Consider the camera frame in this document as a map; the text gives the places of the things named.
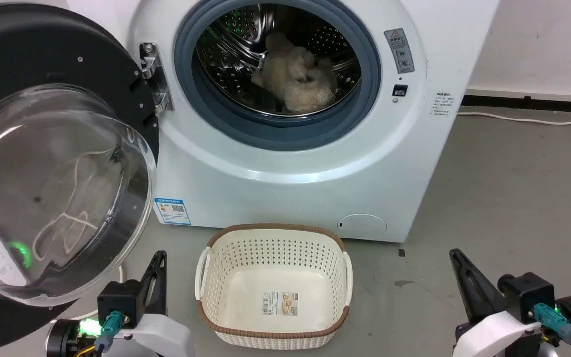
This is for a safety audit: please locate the grey warning label sticker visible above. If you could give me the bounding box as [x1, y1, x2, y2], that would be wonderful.
[384, 28, 415, 75]

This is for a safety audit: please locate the paper product label sticker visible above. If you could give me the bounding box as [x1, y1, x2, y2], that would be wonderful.
[262, 291, 299, 316]

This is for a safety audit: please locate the blue energy label sticker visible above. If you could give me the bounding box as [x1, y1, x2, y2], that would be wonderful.
[153, 198, 192, 226]

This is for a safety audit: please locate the teal right connector with cable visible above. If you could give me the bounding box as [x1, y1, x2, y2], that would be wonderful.
[533, 303, 571, 357]

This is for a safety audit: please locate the teal left connector with cable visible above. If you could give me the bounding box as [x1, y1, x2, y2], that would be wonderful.
[93, 311, 125, 354]

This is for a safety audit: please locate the white front-load washing machine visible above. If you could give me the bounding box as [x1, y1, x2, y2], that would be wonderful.
[67, 0, 502, 243]

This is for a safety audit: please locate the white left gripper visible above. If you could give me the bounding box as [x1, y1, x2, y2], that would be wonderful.
[112, 250, 196, 357]

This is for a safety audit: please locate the round white filter cover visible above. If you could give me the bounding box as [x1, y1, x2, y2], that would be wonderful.
[337, 214, 388, 239]

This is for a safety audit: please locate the perforated steel washer drum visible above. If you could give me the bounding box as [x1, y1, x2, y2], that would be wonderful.
[195, 0, 363, 117]

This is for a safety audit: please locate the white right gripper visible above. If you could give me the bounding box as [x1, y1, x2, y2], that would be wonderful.
[449, 248, 542, 357]

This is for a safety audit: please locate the beige fluffy plush toy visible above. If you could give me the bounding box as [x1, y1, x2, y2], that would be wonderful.
[251, 32, 338, 114]

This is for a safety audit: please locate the white laundry basket brown rim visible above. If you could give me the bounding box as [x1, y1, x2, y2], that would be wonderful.
[195, 223, 354, 350]

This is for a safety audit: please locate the small printed text label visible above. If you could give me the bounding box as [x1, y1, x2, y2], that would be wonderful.
[433, 92, 455, 116]

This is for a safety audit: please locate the teal connector with cable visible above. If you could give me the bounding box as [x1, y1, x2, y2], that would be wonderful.
[93, 311, 125, 354]
[533, 303, 571, 357]

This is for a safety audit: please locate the black baseboard strip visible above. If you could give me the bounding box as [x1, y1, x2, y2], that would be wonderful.
[461, 94, 571, 114]

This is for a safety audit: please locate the white floor cable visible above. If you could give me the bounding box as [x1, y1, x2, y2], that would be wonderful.
[457, 111, 571, 126]

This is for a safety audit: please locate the black round glass washer door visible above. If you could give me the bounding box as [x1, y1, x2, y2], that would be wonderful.
[0, 2, 161, 355]

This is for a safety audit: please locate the metal door hinge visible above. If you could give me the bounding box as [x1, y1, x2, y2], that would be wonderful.
[139, 42, 174, 114]

